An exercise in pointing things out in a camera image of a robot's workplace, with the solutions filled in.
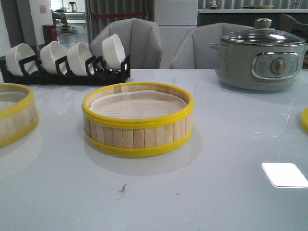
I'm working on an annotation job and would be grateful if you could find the white cabinet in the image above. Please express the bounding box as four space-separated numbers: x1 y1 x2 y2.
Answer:
154 0 198 69

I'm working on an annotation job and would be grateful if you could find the black bowl rack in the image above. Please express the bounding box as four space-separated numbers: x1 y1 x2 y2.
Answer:
0 55 130 86

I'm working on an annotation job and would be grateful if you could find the white bowl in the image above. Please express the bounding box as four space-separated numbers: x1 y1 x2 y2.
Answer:
102 34 126 70
67 42 92 77
40 41 66 75
5 43 35 77

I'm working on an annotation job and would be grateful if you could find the bamboo steamer tray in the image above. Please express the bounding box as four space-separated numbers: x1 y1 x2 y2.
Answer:
0 83 39 147
82 82 193 157

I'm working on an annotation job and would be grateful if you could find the red bin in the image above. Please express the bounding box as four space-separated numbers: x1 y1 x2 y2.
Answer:
42 24 58 45

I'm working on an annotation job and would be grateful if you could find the bamboo steamer lid yellow rim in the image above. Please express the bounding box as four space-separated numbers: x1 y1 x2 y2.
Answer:
300 108 308 132

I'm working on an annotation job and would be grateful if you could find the grey chair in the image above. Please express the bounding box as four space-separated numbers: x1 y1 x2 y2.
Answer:
169 23 249 69
89 18 162 69

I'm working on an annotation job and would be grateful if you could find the white steamer liner cloth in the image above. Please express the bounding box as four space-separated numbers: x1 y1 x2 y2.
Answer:
90 90 187 119

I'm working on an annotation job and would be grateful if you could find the white bowl right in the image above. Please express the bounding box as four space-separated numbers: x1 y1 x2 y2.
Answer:
102 34 126 70

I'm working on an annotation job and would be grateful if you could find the grey electric cooking pot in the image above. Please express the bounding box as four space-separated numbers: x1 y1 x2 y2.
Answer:
209 42 308 91

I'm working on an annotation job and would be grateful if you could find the glass pot lid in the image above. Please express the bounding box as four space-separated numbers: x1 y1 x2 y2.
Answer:
221 18 306 46

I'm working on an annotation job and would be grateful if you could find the grey chair left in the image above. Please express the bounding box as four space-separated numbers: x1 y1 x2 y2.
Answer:
89 18 162 69

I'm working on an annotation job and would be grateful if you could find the grey chair right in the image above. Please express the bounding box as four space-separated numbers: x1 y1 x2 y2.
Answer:
169 23 249 69

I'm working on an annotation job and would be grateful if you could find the white bowl far left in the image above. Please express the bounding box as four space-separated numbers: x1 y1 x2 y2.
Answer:
5 43 35 77

